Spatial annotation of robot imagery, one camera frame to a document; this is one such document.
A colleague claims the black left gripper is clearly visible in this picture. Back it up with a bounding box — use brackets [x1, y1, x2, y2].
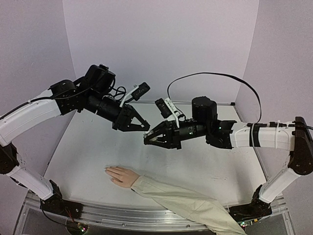
[88, 90, 154, 133]

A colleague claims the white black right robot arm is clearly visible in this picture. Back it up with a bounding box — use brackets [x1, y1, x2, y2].
[144, 96, 313, 222]

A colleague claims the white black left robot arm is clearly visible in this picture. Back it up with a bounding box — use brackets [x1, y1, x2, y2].
[0, 65, 150, 219]

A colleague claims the mannequin hand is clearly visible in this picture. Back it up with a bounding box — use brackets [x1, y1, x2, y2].
[105, 166, 140, 188]

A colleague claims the beige sleeve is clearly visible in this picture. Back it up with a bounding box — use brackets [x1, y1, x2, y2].
[131, 176, 245, 235]

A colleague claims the black left camera cable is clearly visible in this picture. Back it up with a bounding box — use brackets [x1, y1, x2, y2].
[111, 84, 128, 101]

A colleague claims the black camera cable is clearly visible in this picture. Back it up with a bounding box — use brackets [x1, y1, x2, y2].
[167, 72, 262, 123]
[111, 84, 128, 101]

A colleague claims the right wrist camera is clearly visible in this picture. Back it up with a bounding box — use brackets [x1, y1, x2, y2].
[155, 98, 182, 128]

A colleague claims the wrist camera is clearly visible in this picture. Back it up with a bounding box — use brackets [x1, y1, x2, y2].
[155, 98, 182, 128]
[120, 82, 150, 107]

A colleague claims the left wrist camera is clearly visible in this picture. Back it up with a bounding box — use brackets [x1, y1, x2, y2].
[120, 82, 150, 107]

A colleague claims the black right camera cable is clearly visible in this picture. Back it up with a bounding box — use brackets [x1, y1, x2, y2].
[167, 72, 262, 123]

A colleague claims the aluminium base frame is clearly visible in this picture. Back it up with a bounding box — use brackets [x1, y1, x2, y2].
[14, 99, 294, 235]

